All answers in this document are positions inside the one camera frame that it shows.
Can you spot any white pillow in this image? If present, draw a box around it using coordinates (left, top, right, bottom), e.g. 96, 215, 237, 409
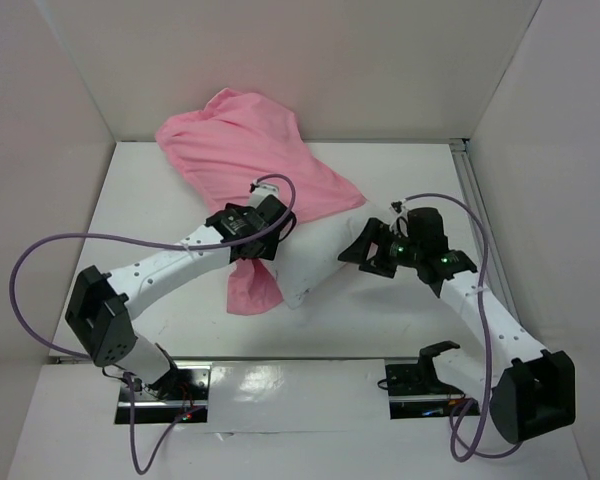
263, 202, 385, 309

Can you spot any pink satin pillowcase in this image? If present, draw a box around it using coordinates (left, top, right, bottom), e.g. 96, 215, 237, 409
155, 89, 369, 315

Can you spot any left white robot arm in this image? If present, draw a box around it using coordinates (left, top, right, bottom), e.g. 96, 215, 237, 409
65, 196, 297, 399

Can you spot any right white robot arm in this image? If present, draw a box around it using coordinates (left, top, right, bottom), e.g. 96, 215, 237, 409
338, 207, 576, 444

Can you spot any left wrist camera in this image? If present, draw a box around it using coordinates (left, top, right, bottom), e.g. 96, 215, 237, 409
247, 182, 287, 225

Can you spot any aluminium frame rail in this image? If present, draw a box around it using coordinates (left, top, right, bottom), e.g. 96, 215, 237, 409
449, 139, 519, 320

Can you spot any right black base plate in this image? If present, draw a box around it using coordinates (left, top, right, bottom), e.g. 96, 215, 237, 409
376, 357, 469, 420

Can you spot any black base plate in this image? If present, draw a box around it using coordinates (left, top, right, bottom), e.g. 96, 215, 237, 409
114, 362, 211, 425
376, 357, 469, 420

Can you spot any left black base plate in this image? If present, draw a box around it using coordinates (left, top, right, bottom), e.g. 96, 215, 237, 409
114, 362, 211, 425

